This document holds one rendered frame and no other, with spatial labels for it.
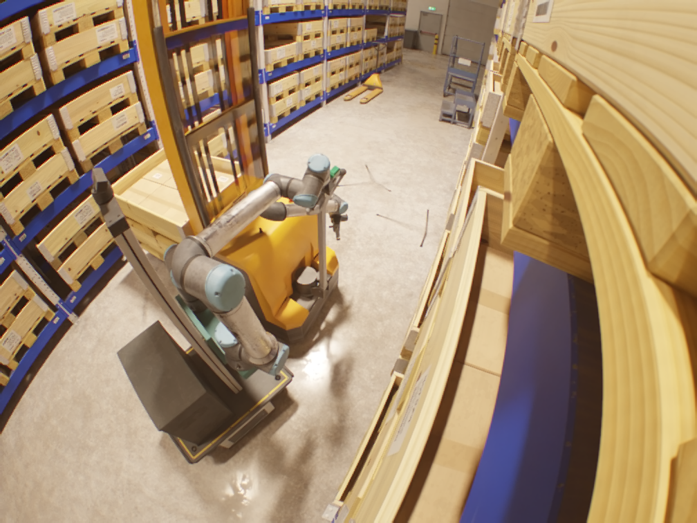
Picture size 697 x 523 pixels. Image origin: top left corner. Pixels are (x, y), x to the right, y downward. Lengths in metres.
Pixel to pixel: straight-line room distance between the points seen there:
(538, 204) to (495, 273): 0.54
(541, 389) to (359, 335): 2.31
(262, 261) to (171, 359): 0.81
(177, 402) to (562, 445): 1.55
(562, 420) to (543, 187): 0.16
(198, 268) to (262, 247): 1.14
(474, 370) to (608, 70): 0.54
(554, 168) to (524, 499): 0.22
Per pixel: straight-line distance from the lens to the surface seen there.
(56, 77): 3.00
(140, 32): 1.64
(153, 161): 3.27
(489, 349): 0.64
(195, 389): 1.59
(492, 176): 1.74
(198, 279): 0.81
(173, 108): 1.59
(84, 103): 3.12
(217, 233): 0.97
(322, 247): 1.92
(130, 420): 2.78
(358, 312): 2.62
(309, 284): 2.26
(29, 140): 2.97
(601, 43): 0.17
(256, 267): 1.89
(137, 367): 1.80
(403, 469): 0.39
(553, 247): 0.26
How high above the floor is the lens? 2.24
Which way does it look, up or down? 49 degrees down
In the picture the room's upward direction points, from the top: 4 degrees clockwise
